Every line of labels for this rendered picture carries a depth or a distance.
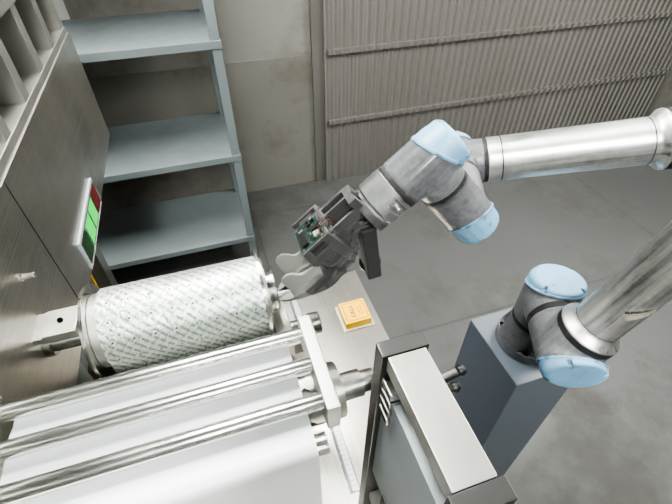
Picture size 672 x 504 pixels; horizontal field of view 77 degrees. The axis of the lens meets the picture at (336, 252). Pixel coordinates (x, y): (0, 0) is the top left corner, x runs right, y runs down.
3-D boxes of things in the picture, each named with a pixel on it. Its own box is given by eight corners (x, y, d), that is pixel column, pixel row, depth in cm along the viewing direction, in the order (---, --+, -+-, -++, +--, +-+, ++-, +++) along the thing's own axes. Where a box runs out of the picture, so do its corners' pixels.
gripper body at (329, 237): (287, 227, 66) (344, 175, 63) (322, 251, 72) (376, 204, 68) (299, 260, 61) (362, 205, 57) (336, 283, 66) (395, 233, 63)
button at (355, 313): (371, 323, 110) (372, 317, 108) (346, 330, 108) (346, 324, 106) (362, 303, 115) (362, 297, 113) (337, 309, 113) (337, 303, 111)
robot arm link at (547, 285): (559, 297, 103) (581, 257, 94) (575, 343, 93) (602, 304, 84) (508, 293, 104) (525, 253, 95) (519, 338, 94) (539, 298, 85)
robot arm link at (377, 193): (397, 187, 67) (420, 217, 62) (375, 206, 69) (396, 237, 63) (371, 160, 62) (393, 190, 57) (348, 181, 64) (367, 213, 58)
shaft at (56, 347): (101, 350, 65) (89, 333, 62) (51, 363, 64) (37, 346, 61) (103, 328, 68) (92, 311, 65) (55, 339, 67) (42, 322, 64)
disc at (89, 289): (115, 396, 65) (75, 340, 55) (112, 397, 65) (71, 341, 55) (120, 322, 76) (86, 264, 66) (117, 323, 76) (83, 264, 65)
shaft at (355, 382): (391, 392, 50) (393, 378, 48) (343, 407, 49) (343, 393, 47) (380, 369, 53) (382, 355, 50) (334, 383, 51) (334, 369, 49)
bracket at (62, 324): (79, 336, 62) (74, 328, 60) (35, 347, 60) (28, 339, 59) (83, 311, 65) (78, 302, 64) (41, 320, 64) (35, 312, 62)
